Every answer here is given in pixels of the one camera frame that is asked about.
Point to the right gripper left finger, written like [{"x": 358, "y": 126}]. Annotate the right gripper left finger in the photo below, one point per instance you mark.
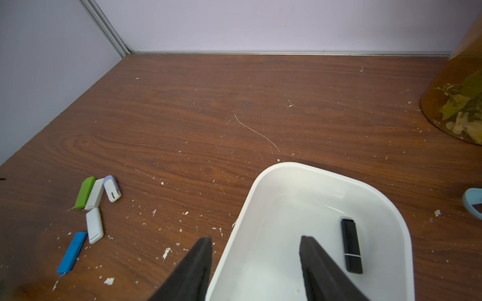
[{"x": 190, "y": 279}]

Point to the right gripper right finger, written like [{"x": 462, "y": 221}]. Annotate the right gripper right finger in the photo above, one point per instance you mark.
[{"x": 323, "y": 278}]

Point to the black usb drive long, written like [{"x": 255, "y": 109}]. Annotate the black usb drive long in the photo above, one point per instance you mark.
[{"x": 353, "y": 260}]

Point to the white lilac usb drive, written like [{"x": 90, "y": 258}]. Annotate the white lilac usb drive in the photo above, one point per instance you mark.
[{"x": 111, "y": 188}]

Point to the green usb flash drive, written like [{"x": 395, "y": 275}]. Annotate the green usb flash drive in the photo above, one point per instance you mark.
[{"x": 84, "y": 193}]

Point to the white plastic storage box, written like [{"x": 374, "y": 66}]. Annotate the white plastic storage box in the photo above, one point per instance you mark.
[{"x": 288, "y": 201}]

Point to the blue usb flash drive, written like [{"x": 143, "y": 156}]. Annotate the blue usb flash drive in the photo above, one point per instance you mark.
[{"x": 71, "y": 254}]

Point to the teal dustpan with pink brush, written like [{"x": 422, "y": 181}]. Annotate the teal dustpan with pink brush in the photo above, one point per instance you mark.
[{"x": 471, "y": 198}]

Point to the yellow green potted plant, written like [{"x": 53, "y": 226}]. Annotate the yellow green potted plant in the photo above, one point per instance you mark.
[{"x": 453, "y": 101}]

